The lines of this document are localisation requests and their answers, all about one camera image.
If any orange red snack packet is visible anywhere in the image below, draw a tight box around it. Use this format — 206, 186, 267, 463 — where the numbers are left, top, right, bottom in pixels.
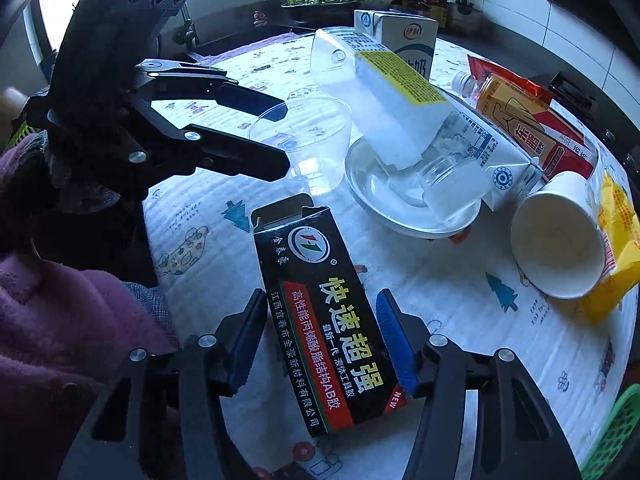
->
467, 54, 554, 107

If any yellow packet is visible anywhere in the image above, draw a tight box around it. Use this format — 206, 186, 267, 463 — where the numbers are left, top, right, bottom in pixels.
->
582, 170, 640, 326

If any white plate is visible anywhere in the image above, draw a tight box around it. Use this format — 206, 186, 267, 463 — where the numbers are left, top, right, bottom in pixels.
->
344, 137, 483, 240

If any metal faucet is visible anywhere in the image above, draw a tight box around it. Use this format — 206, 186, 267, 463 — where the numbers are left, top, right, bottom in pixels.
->
170, 2, 201, 53

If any black glue box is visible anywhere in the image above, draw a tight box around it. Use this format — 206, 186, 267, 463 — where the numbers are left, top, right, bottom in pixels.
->
250, 192, 408, 438

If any printed white tablecloth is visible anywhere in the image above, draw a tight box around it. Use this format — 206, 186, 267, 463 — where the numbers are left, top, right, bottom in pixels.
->
142, 32, 636, 480

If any green plastic basket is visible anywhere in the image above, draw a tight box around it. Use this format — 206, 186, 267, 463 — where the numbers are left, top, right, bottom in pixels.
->
580, 382, 640, 480

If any purple fleece clothing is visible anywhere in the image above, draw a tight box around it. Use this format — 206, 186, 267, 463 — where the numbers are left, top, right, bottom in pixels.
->
0, 255, 181, 480

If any white milk carton blue print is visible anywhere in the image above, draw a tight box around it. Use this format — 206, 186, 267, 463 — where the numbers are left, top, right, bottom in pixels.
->
354, 9, 439, 81

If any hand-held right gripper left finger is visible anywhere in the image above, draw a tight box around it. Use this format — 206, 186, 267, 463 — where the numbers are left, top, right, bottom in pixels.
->
59, 287, 269, 480

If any clear plastic cup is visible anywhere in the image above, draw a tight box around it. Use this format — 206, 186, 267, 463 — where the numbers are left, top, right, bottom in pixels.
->
248, 95, 353, 197

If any white milk carton round emblem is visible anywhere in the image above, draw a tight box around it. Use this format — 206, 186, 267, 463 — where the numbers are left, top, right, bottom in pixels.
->
435, 87, 545, 213

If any tea bottle with orange label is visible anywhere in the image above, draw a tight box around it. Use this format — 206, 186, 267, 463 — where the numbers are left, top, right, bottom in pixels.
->
451, 71, 599, 182

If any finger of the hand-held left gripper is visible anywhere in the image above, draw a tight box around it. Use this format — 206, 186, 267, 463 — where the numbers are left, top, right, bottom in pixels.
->
134, 59, 290, 117
127, 122, 292, 183

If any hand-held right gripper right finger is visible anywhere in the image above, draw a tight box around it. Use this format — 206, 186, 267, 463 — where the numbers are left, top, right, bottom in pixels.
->
375, 287, 583, 480

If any clear bottle with yellow label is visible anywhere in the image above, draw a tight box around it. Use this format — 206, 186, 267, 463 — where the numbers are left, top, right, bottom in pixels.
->
310, 27, 483, 226

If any white paper cup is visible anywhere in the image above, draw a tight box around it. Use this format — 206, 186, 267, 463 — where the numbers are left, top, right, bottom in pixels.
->
510, 170, 607, 300

